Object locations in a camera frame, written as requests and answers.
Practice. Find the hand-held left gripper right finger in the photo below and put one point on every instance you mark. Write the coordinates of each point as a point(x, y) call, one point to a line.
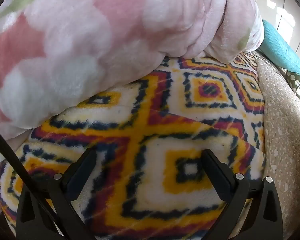
point(221, 177)

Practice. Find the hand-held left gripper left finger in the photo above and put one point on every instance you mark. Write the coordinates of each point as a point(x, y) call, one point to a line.
point(78, 177)

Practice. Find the geometric patterned fleece blanket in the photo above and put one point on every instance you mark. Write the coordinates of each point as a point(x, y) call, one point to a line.
point(150, 140)

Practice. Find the beige spotted bed sheet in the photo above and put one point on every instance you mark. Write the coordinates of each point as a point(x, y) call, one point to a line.
point(282, 120)

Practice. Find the pink floral fleece blanket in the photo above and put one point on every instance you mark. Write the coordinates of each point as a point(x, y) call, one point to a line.
point(95, 45)

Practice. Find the teal pillow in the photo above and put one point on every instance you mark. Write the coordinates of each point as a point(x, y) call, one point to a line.
point(277, 46)

